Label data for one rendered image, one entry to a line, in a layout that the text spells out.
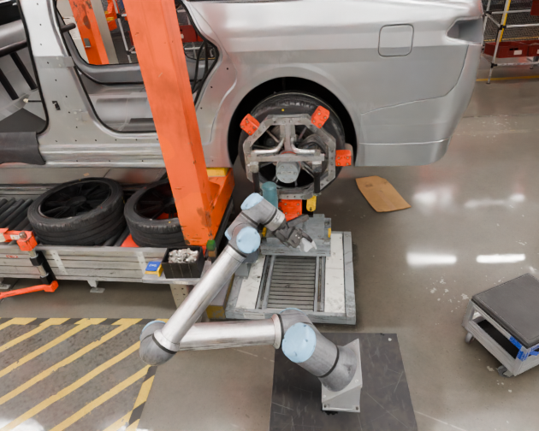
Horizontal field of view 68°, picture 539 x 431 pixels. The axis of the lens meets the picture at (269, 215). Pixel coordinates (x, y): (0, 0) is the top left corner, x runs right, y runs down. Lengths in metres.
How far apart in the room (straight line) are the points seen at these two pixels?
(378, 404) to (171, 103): 1.61
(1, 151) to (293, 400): 2.53
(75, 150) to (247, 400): 1.93
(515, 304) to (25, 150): 3.12
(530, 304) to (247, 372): 1.51
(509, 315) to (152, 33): 2.10
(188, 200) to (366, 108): 1.12
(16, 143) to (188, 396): 2.04
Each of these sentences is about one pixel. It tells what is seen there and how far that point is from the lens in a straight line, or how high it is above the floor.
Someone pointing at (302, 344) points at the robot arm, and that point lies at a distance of 1.64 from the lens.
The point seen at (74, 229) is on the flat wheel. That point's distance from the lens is 3.00.
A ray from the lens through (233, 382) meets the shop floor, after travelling 2.35.
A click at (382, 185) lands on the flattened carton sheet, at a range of 3.81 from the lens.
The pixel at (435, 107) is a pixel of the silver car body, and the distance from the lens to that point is 2.46.
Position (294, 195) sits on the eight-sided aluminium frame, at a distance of 2.52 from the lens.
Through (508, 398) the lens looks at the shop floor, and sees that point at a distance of 2.47.
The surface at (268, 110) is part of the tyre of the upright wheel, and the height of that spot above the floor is 1.14.
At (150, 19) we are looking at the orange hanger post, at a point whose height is 1.72.
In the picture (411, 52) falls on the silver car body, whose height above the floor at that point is 1.41.
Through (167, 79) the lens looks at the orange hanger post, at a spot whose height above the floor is 1.48.
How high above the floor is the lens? 1.96
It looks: 35 degrees down
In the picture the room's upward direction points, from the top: 6 degrees counter-clockwise
